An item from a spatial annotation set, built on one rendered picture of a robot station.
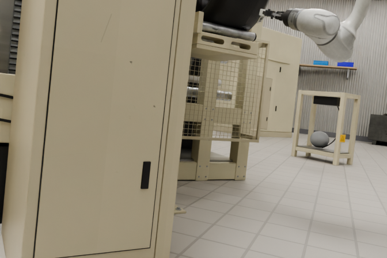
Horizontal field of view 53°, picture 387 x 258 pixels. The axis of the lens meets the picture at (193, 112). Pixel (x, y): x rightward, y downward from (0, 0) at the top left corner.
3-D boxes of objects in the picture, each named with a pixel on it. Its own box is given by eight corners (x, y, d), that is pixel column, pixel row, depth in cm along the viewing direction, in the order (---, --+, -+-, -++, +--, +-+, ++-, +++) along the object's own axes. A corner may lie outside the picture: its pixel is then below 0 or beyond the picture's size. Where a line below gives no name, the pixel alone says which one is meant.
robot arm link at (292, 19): (299, 6, 150) (289, 5, 155) (293, 30, 153) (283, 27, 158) (316, 11, 155) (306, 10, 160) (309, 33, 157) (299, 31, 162)
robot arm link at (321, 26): (289, 23, 151) (307, 42, 158) (318, 29, 138) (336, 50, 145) (306, 1, 151) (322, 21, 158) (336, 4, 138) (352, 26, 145)
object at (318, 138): (336, 165, 418) (345, 92, 415) (291, 155, 464) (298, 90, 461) (352, 164, 440) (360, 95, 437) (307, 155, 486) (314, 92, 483)
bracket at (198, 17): (196, 32, 174) (198, 10, 174) (159, 40, 208) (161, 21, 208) (203, 33, 176) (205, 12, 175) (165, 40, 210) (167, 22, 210)
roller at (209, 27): (196, 30, 179) (199, 21, 178) (192, 27, 183) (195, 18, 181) (255, 42, 197) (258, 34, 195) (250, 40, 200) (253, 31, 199)
